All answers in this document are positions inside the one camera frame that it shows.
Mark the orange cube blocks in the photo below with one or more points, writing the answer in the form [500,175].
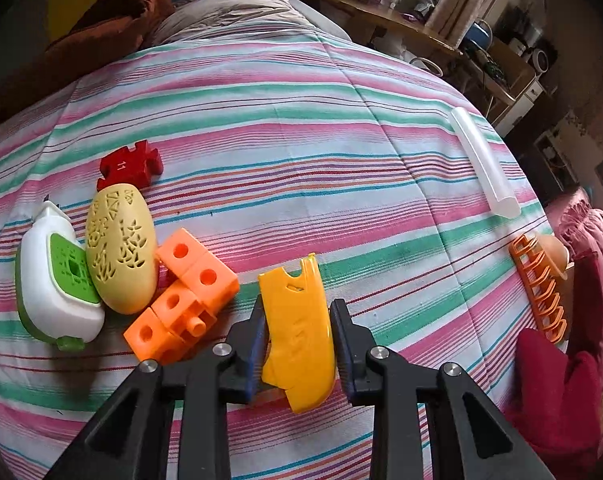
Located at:
[201,280]

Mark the brown pillow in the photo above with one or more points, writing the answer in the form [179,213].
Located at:
[106,35]

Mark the brown egg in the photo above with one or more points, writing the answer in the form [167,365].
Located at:
[554,255]

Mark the beige perforated oval case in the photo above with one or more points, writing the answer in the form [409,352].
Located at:
[121,250]

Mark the blue mug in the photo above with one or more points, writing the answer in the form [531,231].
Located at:
[476,32]

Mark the translucent white tube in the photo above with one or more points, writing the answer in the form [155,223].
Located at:
[481,160]

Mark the wooden shelf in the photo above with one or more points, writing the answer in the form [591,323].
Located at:
[381,20]

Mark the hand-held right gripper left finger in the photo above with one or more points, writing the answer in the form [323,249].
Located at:
[254,350]

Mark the red cloth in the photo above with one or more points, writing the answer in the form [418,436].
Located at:
[551,400]

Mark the white and green device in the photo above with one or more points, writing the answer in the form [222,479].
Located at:
[46,285]

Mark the yellow plastic shell piece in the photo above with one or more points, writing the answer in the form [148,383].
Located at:
[296,330]

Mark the grey duvet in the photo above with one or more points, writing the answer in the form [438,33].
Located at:
[241,15]

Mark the pink quilt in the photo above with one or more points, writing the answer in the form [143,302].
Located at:
[591,240]

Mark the orange plastic rack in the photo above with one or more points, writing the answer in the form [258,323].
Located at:
[539,285]

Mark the red puzzle block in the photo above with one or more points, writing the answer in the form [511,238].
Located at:
[129,165]

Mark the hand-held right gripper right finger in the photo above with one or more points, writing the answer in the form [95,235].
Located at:
[345,355]

